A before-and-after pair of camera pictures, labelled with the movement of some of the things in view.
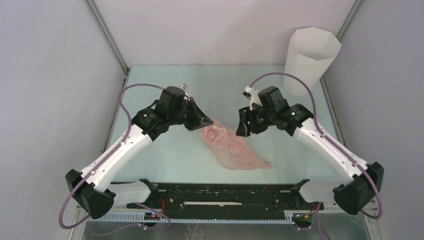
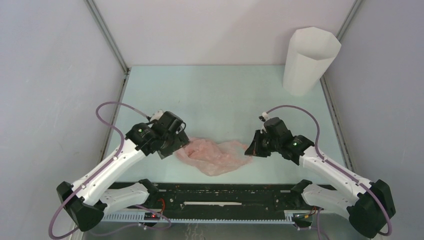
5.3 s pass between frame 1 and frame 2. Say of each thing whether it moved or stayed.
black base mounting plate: stayed
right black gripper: moved
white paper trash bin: stayed
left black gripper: moved
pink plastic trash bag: moved
